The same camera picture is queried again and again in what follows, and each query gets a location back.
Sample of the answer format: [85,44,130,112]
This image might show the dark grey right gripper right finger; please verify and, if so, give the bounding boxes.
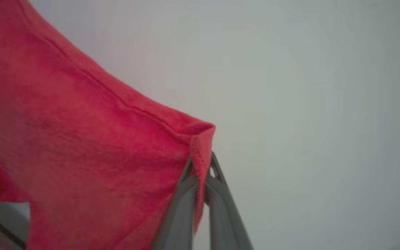
[204,151,254,250]

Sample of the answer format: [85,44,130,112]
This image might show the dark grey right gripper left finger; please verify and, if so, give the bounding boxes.
[150,155,200,250]

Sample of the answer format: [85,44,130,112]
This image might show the red and white basketball jersey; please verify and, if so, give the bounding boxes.
[0,0,216,250]

